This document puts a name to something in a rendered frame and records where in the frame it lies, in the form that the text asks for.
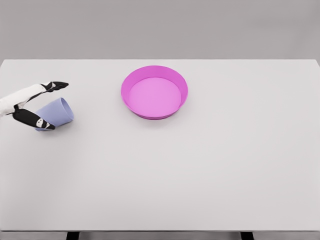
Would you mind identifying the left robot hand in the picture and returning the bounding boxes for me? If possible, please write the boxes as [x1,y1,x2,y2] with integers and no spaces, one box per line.
[0,81,70,131]

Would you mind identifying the lavender plastic cup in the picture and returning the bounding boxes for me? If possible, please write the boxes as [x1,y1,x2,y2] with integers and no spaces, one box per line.
[34,97,75,132]

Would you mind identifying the pink round plate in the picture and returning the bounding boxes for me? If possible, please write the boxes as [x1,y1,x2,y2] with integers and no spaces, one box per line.
[120,65,189,122]

